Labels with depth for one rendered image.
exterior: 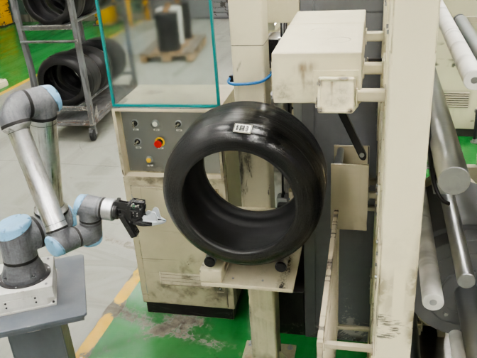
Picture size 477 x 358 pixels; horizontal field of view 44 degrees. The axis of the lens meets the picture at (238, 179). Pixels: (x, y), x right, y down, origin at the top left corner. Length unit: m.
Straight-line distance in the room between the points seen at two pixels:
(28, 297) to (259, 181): 1.12
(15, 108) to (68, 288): 0.89
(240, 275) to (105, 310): 1.45
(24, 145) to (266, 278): 1.08
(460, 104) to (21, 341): 4.29
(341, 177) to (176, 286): 1.38
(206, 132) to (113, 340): 1.73
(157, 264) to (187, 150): 1.38
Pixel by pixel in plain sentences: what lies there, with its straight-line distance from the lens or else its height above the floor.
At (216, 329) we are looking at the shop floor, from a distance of 3.39.
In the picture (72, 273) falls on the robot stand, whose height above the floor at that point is 0.60.
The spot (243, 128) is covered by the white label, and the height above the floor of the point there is 1.47.
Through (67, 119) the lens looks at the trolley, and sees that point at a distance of 6.29.
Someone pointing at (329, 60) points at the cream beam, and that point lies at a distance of 1.63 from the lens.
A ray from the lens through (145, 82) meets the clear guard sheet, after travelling 2.89.
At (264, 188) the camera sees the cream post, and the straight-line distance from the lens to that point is 2.50.
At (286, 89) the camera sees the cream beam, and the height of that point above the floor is 1.68.
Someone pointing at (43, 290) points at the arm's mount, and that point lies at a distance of 2.72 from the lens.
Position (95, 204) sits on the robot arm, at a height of 1.11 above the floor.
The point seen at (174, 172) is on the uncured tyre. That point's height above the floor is 1.30.
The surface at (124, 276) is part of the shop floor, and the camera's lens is 3.91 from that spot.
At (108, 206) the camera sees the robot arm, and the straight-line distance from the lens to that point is 2.38.
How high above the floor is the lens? 2.18
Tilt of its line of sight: 26 degrees down
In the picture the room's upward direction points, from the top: 4 degrees counter-clockwise
